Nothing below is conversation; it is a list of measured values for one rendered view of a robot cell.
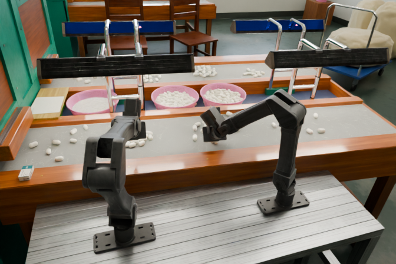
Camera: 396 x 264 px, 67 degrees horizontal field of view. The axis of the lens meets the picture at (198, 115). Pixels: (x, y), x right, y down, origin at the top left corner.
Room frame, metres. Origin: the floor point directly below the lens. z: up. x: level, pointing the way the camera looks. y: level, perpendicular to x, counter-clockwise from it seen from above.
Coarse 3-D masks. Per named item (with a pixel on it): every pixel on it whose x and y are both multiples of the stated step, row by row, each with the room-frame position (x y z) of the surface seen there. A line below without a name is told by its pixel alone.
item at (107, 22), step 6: (108, 24) 1.62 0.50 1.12; (108, 30) 1.55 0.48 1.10; (138, 30) 1.58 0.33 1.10; (108, 36) 1.53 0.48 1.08; (138, 36) 1.57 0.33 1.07; (108, 42) 1.53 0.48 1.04; (138, 42) 1.57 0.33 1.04; (108, 48) 1.53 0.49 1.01; (108, 54) 1.53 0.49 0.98; (114, 78) 1.53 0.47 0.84; (120, 78) 1.54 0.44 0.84; (126, 78) 1.55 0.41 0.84; (132, 78) 1.56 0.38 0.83; (114, 84) 1.54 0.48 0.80; (114, 90) 1.53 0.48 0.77; (120, 102) 1.53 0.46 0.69
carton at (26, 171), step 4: (24, 168) 0.83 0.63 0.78; (28, 168) 0.83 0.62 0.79; (32, 168) 0.84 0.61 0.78; (20, 172) 0.81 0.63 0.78; (24, 172) 0.81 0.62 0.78; (28, 172) 0.81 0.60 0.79; (32, 172) 0.83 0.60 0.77; (20, 176) 0.79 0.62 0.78; (24, 176) 0.79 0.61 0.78; (28, 176) 0.80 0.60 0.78; (20, 180) 0.79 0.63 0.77
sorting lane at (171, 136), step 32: (32, 128) 1.15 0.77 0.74; (64, 128) 1.16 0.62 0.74; (96, 128) 1.18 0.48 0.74; (160, 128) 1.20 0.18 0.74; (192, 128) 1.22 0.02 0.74; (256, 128) 1.24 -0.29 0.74; (352, 128) 1.28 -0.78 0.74; (384, 128) 1.30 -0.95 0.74; (32, 160) 0.93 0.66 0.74; (64, 160) 0.94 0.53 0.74; (96, 160) 0.95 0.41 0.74
